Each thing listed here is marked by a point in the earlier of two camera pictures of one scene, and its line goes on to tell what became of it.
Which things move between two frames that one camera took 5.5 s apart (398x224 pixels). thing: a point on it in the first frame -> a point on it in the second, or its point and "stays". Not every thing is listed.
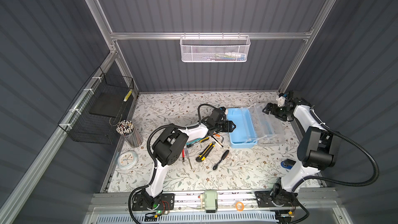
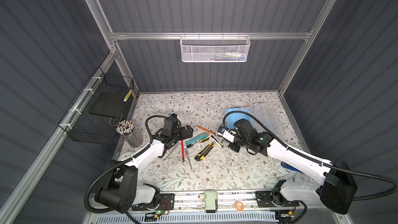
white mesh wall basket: [214, 49] stays
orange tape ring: [242, 208] stays
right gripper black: [273, 111] -> [232, 147]
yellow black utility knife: [201, 157] stays
